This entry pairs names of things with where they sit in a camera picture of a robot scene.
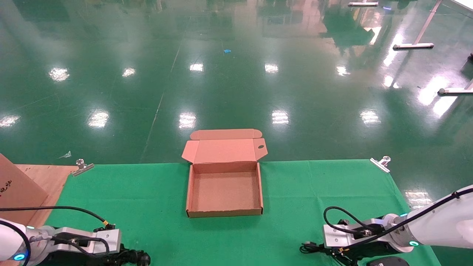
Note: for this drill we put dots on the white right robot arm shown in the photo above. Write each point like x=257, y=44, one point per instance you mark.
x=439, y=225

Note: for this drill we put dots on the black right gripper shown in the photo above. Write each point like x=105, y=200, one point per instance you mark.
x=373, y=250

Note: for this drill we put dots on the open flat cardboard box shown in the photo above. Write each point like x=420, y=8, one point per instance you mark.
x=225, y=192

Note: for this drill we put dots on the silver binder clip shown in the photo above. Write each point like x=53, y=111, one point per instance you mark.
x=82, y=167
x=380, y=163

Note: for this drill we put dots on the clear tape scrap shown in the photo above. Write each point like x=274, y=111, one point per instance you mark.
x=66, y=154

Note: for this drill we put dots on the white stand foot bar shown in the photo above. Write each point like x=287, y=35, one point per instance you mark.
x=363, y=4
x=413, y=46
x=454, y=90

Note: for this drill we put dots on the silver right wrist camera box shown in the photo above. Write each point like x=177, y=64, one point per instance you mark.
x=340, y=234

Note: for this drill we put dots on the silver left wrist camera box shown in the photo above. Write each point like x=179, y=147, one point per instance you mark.
x=103, y=240

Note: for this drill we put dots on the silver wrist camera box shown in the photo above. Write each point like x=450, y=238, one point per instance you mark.
x=103, y=240
x=340, y=234

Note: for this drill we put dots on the green table cloth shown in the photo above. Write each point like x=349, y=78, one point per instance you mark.
x=295, y=221

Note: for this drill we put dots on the tall printed cardboard box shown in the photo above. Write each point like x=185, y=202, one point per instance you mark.
x=18, y=192

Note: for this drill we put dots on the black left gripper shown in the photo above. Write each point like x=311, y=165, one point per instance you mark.
x=92, y=260

